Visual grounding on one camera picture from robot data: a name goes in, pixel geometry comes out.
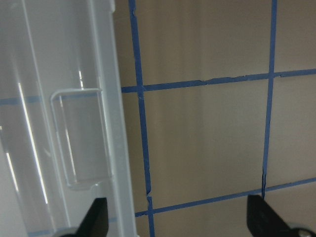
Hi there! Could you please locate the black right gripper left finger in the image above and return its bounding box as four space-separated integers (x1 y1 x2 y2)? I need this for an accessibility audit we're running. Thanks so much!
77 197 109 237

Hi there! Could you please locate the clear plastic box lid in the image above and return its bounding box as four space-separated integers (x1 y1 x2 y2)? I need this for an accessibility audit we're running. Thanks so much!
0 0 137 237

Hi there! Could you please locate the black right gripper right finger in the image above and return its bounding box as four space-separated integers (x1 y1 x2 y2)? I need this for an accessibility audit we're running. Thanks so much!
247 195 291 237

